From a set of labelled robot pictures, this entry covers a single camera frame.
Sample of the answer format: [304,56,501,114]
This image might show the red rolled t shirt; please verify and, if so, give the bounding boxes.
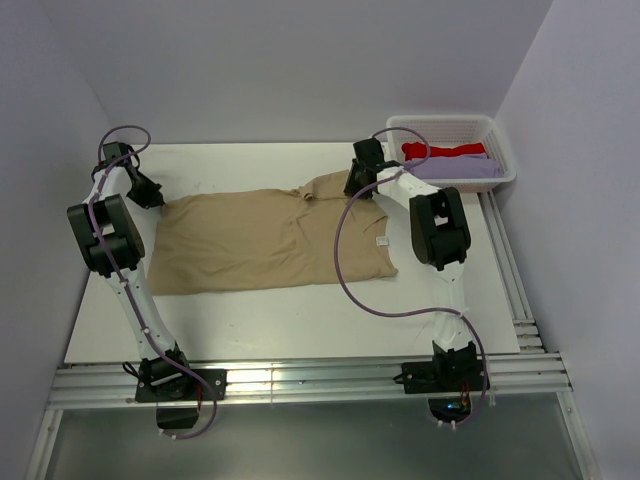
[401,142,488,161]

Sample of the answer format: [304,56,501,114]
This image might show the aluminium frame rail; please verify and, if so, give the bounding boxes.
[27,192,601,479]

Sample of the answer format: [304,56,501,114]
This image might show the lilac rolled t shirt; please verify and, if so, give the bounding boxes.
[405,155,502,180]

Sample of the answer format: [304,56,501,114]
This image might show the beige t shirt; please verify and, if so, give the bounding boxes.
[147,171,397,296]

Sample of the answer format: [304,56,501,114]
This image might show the white plastic basket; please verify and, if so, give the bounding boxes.
[386,115,516,192]

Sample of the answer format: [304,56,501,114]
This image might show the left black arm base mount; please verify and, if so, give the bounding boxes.
[134,362,227,434]

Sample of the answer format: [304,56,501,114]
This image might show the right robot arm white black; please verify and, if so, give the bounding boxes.
[333,137,490,394]

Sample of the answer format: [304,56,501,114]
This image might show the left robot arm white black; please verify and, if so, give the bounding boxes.
[67,141,196,401]

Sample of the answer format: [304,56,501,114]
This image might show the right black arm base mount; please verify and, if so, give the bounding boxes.
[393,341,490,428]

